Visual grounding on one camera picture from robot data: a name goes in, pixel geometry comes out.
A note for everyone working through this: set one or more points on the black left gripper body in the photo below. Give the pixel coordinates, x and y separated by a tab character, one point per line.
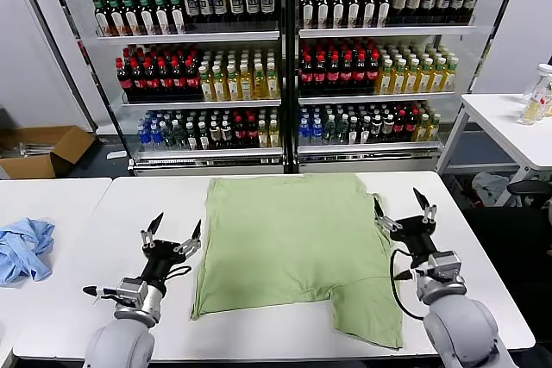
159	260

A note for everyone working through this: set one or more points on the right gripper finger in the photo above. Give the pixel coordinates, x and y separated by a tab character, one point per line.
386	223
429	213

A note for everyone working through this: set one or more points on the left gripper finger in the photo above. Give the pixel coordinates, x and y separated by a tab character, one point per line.
148	238
194	242

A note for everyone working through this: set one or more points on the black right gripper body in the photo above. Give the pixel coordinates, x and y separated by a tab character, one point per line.
416	238

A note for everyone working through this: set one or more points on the light green t-shirt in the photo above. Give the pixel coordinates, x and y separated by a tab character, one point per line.
284	234

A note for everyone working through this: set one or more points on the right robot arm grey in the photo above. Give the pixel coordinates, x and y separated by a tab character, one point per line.
466	329

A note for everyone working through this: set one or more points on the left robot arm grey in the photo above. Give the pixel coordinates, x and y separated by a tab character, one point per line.
121	342

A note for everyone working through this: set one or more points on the white plastic bag bundle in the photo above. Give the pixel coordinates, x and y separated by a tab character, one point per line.
489	189

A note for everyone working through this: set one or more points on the yellow juice bottle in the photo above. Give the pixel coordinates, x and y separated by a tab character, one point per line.
206	85
449	76
422	129
260	82
434	128
220	85
384	78
437	76
399	77
425	76
412	77
233	84
273	82
263	135
274	135
246	83

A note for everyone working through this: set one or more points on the red cap cola bottle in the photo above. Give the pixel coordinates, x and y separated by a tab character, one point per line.
360	74
307	75
400	127
346	74
192	79
240	134
412	126
138	80
333	75
166	80
373	73
252	133
125	81
179	79
152	80
320	75

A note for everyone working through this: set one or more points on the small white flat object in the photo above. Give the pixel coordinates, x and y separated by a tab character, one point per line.
115	154

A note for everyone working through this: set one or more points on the small dark drink bottle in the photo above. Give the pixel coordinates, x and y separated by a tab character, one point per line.
365	131
388	129
376	130
227	136
203	137
353	132
191	137
215	136

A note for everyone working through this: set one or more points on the clear water bottle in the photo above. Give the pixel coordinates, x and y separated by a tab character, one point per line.
329	132
341	131
179	135
169	136

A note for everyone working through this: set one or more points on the black office chair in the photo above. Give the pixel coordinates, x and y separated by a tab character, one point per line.
528	187

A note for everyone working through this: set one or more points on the blue water bottle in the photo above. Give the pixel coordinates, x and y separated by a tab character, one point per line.
317	133
155	135
143	135
305	134

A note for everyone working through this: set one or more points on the white side table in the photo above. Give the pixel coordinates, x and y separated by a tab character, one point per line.
496	114

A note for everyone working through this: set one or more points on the crumpled light blue shirt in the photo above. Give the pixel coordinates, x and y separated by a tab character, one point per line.
21	251

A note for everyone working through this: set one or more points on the open cardboard box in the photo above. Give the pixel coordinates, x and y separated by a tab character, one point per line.
26	167

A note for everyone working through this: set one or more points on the clear jar yellow contents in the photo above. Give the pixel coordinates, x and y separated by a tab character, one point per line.
531	114

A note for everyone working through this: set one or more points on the plastic wrapped metal parts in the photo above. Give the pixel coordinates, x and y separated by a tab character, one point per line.
21	148

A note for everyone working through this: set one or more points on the clear jar white lid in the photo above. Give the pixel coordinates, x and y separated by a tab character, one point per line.
544	79

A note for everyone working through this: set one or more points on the glass cabinet door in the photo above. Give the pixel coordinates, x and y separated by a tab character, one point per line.
489	40
67	40

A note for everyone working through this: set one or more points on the white display cabinet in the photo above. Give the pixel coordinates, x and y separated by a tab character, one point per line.
190	37
379	32

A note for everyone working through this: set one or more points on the green cap dark tea bottle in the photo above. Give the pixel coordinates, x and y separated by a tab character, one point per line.
323	8
354	7
369	7
131	14
177	12
308	8
102	16
162	13
117	15
383	7
146	14
339	7

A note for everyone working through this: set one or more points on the beige label dark drink bottle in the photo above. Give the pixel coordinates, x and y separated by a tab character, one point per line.
399	1
415	1

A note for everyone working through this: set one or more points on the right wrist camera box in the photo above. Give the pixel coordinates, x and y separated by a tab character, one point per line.
446	264

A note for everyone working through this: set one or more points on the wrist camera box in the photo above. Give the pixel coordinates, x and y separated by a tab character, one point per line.
131	289
446	264

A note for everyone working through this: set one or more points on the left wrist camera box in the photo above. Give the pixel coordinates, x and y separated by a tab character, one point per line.
131	289

